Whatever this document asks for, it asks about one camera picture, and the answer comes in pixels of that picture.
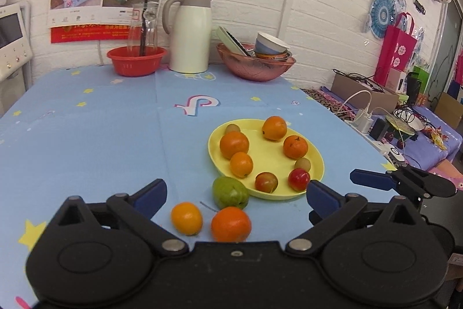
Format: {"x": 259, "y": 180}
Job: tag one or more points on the large orange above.
{"x": 234, "y": 145}

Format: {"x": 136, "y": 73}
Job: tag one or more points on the glass bottle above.
{"x": 143, "y": 30}

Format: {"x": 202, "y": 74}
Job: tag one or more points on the small orange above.
{"x": 241, "y": 164}

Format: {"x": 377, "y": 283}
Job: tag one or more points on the small white box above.
{"x": 396, "y": 79}

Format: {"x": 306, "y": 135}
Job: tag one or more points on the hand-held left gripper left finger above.
{"x": 152, "y": 191}

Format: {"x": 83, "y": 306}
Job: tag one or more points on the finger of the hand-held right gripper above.
{"x": 369, "y": 178}

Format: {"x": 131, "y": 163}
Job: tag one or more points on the black cylinder speaker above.
{"x": 413, "y": 88}

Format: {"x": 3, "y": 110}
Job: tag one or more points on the cardboard box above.
{"x": 365, "y": 93}

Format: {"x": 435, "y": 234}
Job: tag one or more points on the white charger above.
{"x": 362, "y": 120}

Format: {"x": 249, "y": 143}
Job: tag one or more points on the green guava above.
{"x": 230, "y": 192}

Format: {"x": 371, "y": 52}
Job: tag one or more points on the red apple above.
{"x": 298, "y": 179}

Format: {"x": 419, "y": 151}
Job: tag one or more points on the brown patterned cloth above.
{"x": 325, "y": 101}

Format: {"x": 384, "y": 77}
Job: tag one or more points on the green bag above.
{"x": 422, "y": 77}

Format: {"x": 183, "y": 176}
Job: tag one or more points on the white appliance with screen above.
{"x": 12, "y": 41}

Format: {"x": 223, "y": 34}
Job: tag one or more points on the white and blue bowl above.
{"x": 270, "y": 44}

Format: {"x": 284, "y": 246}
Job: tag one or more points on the small red-green fruit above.
{"x": 266, "y": 182}

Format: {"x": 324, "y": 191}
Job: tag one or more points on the blue patterned round fan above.
{"x": 380, "y": 14}

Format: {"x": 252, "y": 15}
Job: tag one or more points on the white thermos jug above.
{"x": 190, "y": 37}

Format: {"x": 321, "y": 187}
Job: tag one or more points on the small brown round fruit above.
{"x": 302, "y": 164}
{"x": 232, "y": 129}

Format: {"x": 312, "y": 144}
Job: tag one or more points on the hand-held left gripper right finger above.
{"x": 322, "y": 196}

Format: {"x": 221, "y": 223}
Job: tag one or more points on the black power adapter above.
{"x": 379, "y": 129}

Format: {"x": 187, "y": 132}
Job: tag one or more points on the purple bedsheet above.
{"x": 434, "y": 149}

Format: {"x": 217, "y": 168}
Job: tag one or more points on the patterned rim bowl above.
{"x": 278, "y": 56}

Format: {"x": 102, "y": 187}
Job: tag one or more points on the yellowish orange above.
{"x": 186, "y": 218}

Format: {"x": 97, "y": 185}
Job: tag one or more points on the red plastic basket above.
{"x": 136, "y": 63}

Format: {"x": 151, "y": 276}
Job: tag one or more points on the brown carton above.
{"x": 448, "y": 110}

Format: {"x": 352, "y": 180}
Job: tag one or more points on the yellow plastic plate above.
{"x": 269, "y": 160}

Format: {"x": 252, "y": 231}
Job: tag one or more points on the white power strip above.
{"x": 383, "y": 146}

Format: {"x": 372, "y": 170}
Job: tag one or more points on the pink glass bowl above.
{"x": 255, "y": 69}

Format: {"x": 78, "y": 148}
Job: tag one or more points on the pink gift bag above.
{"x": 396, "y": 48}

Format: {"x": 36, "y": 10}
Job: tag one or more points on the orange with stem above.
{"x": 295, "y": 146}

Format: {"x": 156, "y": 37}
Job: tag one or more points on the round green-rimmed dish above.
{"x": 399, "y": 126}

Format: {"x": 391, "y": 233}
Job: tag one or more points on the tilted pale green dish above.
{"x": 233, "y": 41}

